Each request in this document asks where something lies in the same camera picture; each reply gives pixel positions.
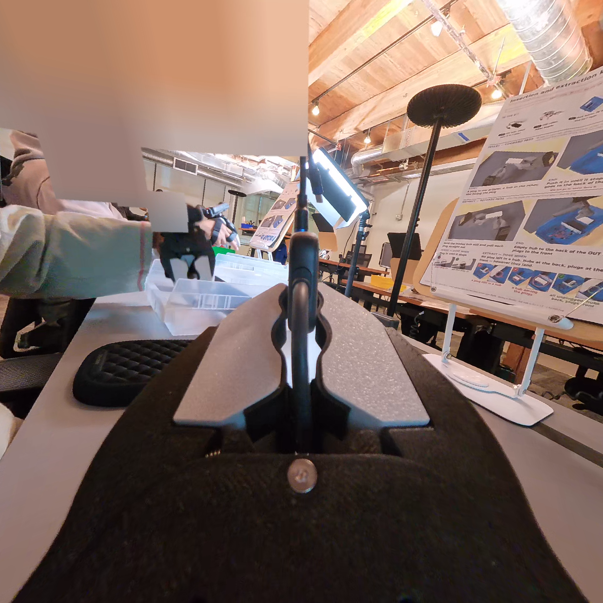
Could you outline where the wooden desk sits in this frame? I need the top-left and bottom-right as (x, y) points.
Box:
(344, 278), (603, 351)

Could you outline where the clear plastic bin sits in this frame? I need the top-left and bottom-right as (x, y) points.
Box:
(162, 278), (289, 336)
(214, 252), (289, 285)
(145, 258), (217, 312)

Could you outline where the black usb cable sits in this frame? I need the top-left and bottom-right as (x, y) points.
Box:
(286, 231), (322, 453)

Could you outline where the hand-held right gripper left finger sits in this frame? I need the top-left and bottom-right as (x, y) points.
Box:
(173, 283), (290, 430)

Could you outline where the black light stand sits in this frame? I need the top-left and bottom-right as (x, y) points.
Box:
(345, 209), (370, 298)

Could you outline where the black stand pole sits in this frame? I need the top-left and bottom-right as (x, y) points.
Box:
(296, 155), (311, 234)

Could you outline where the black quilted wrist rest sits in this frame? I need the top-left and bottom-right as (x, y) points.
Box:
(73, 339), (191, 408)

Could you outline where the black floor lamp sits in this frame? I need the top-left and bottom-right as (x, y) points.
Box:
(386, 84), (482, 321)

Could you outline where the black office chair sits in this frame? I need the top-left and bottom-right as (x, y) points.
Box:
(0, 297), (95, 415)

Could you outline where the silver ventilation duct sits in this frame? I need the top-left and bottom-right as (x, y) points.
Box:
(497, 0), (593, 85)

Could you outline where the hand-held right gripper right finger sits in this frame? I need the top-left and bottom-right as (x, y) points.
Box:
(310, 284), (430, 430)

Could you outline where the led light panel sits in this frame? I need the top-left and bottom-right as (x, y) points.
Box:
(308, 147), (370, 229)

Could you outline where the person's left hand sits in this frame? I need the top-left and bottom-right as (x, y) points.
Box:
(200, 217), (241, 250)

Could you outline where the rounded wooden poster board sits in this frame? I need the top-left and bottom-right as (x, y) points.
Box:
(413, 197), (603, 330)

